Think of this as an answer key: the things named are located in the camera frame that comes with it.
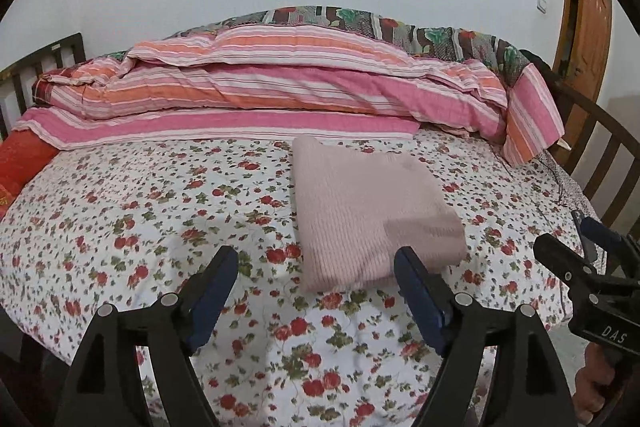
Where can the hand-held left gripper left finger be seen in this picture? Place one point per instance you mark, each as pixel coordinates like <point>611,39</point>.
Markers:
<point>215,297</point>

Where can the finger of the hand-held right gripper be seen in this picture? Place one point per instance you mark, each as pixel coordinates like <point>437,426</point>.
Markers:
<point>555,254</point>
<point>605,239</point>

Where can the red pillow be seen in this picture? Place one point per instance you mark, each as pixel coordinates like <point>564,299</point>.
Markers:
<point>22,167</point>

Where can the pink orange striped quilt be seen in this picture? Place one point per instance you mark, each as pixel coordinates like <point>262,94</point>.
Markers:
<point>300,97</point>

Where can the pink knit sweater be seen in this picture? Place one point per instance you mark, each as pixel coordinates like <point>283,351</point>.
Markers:
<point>360,207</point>

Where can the brown wooden door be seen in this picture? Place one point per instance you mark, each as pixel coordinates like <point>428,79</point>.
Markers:
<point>590,22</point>

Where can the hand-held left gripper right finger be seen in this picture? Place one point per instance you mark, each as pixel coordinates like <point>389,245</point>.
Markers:
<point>422,302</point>

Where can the floral bed sheet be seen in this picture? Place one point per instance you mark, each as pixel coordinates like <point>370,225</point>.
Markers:
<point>150,217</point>

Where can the white wall switch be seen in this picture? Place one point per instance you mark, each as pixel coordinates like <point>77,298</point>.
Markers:
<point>542,3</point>

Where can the white paper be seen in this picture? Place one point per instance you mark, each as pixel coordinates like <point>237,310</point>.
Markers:
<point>561,145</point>

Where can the dark wooden headboard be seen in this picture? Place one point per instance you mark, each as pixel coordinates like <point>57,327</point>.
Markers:
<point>30,72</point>

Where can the dark floral patchwork quilt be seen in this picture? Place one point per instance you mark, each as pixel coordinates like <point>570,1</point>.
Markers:
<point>400,27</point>

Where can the person's right hand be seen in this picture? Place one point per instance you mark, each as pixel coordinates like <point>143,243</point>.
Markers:
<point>592,377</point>

